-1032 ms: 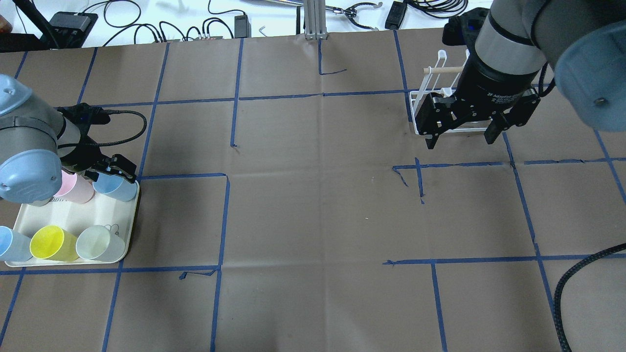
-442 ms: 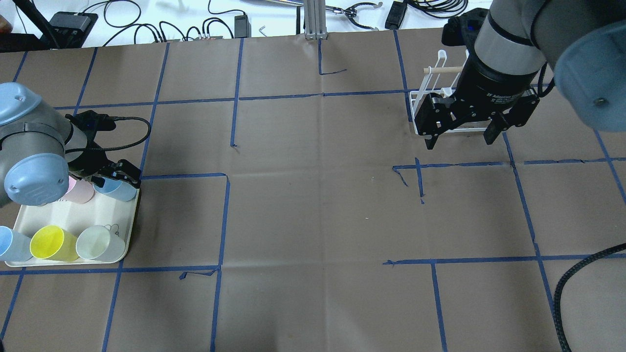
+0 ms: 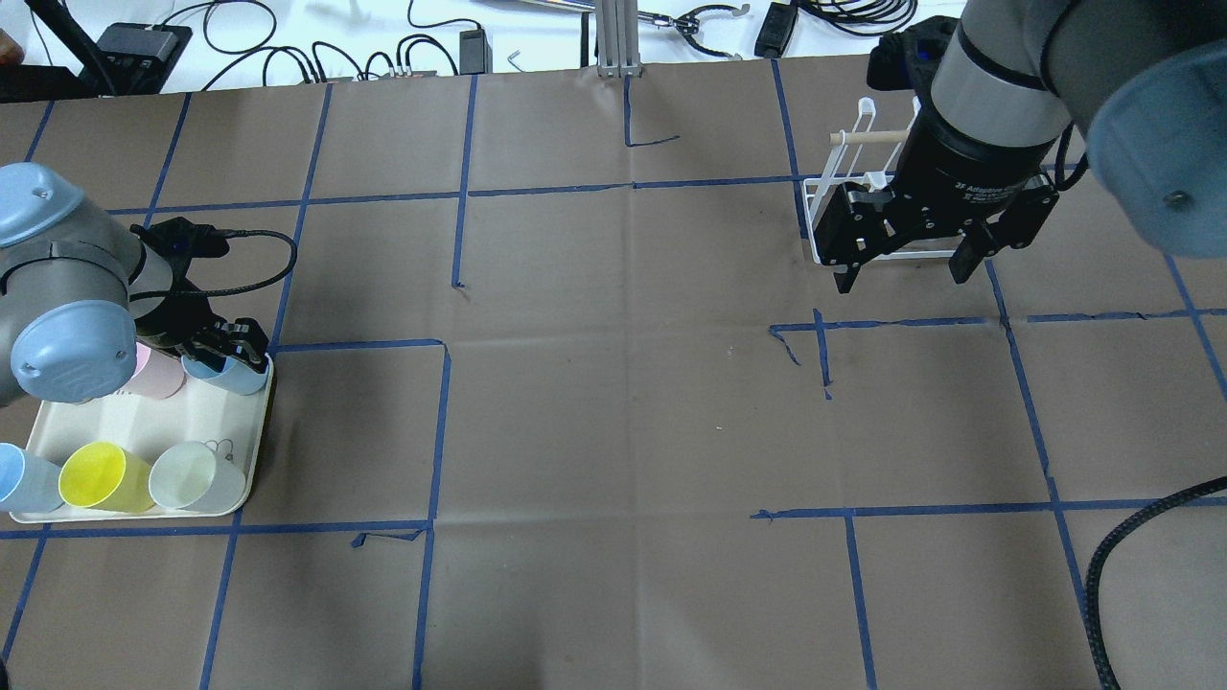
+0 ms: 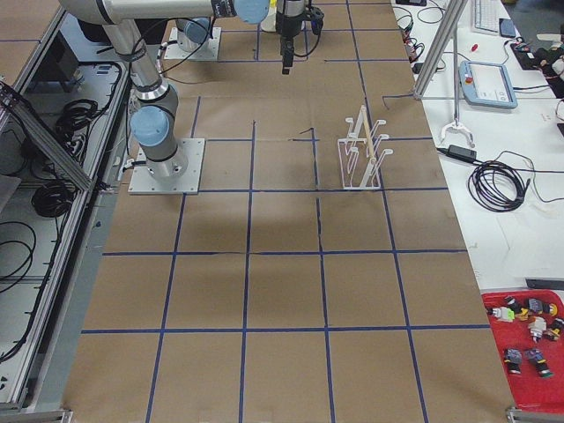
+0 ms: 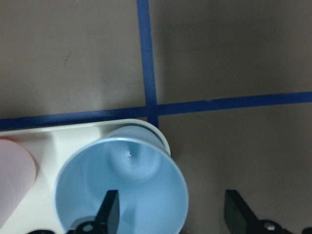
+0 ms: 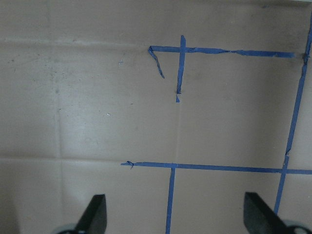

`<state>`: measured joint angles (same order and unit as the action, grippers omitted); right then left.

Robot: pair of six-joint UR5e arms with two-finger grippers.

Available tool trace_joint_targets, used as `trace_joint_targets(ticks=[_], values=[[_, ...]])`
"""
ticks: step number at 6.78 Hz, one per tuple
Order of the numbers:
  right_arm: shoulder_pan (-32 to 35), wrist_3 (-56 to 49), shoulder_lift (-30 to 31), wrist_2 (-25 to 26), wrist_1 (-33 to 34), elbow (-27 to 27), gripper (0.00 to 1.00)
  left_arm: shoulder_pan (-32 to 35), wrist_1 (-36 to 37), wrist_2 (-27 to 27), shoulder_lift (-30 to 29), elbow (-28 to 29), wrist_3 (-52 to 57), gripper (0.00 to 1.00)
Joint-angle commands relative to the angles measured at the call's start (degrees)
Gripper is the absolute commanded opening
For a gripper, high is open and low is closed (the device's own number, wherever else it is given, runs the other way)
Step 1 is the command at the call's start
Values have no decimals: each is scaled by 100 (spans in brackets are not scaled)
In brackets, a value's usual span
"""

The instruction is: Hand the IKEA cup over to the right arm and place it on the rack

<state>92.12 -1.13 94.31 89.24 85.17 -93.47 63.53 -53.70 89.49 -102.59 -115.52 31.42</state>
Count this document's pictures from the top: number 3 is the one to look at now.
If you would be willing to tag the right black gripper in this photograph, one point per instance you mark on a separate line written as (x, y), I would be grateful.
(968, 163)

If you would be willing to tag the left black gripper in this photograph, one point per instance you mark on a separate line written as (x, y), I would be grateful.
(178, 323)

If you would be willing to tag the light blue cup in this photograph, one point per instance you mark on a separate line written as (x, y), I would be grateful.
(233, 375)

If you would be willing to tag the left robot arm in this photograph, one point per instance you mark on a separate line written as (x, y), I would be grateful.
(82, 291)

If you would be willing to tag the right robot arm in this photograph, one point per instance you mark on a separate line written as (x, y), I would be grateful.
(1016, 101)

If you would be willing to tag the pink cup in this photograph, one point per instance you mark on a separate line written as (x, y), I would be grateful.
(157, 375)

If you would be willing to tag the cream white cup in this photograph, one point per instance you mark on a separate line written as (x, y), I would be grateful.
(196, 478)

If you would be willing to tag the yellow cup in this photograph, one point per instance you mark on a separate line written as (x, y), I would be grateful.
(105, 476)

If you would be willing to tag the cream plastic tray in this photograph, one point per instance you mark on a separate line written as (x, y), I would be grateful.
(198, 412)

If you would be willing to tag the black power adapter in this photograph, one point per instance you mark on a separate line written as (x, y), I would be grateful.
(776, 30)

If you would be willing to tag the white wire cup rack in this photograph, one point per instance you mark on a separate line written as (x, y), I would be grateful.
(861, 153)

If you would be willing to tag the aluminium frame post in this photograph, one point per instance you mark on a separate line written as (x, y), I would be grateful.
(617, 35)

